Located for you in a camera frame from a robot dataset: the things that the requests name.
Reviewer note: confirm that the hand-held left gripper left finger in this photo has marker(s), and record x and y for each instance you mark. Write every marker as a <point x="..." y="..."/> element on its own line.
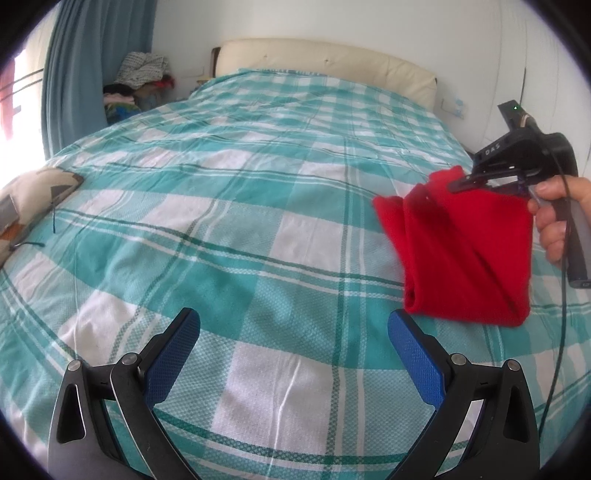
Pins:
<point x="173" y="355"/>

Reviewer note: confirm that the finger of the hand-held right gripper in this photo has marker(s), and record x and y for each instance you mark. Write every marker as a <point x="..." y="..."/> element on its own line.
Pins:
<point x="485" y="181"/>

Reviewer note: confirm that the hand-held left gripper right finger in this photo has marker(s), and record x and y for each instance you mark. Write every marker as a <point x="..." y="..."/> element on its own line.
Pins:
<point x="415" y="355"/>

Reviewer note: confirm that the red sweater with white rabbit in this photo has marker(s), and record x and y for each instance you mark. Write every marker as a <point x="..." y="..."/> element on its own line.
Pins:
<point x="461" y="258"/>

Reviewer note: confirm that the pile of clothes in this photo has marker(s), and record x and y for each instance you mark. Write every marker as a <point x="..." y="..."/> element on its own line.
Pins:
<point x="138" y="78"/>

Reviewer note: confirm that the person's right hand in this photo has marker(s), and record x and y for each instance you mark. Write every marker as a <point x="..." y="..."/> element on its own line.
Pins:
<point x="554" y="226"/>

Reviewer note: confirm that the teal plaid blanket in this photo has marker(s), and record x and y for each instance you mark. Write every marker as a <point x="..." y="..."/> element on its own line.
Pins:
<point x="258" y="207"/>

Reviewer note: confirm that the cream padded headboard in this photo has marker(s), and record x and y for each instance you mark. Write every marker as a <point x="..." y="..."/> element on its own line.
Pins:
<point x="323" y="60"/>

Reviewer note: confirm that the patterned beige pillow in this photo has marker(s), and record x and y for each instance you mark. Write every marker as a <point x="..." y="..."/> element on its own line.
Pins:
<point x="32" y="198"/>

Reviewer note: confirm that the bright window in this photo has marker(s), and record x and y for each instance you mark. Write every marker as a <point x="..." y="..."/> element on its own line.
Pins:
<point x="18" y="106"/>

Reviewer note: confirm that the blue curtain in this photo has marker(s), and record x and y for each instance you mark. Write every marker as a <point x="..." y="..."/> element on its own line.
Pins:
<point x="92" y="69"/>

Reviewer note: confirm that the white wall socket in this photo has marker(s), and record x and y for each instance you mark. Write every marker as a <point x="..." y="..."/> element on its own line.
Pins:
<point x="453" y="106"/>

